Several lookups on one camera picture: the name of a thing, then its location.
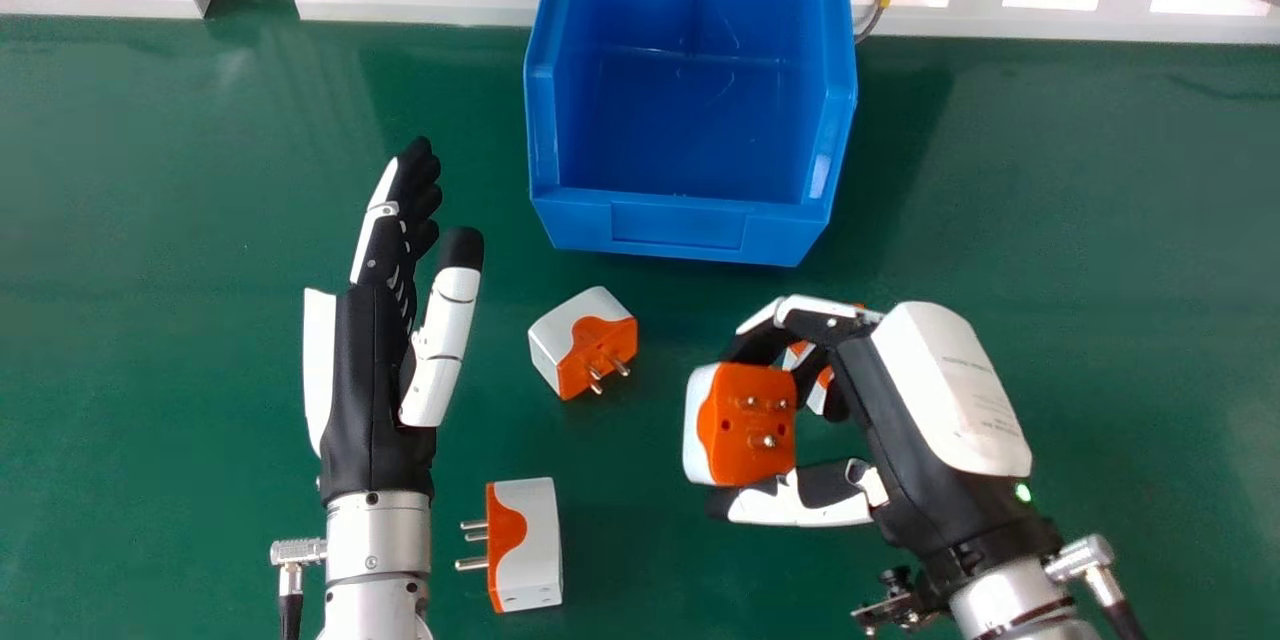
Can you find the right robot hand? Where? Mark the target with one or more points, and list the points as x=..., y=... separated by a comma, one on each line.
x=940, y=420

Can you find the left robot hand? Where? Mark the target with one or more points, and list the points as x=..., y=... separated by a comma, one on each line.
x=365, y=390

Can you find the white-and-orange plug adapter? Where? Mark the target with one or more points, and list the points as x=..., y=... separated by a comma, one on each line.
x=580, y=340
x=525, y=545
x=745, y=425

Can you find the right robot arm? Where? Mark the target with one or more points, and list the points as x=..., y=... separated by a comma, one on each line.
x=1010, y=605

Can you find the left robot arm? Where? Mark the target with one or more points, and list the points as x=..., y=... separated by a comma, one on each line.
x=375, y=560

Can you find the blue plastic bin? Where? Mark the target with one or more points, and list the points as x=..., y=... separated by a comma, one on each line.
x=690, y=120

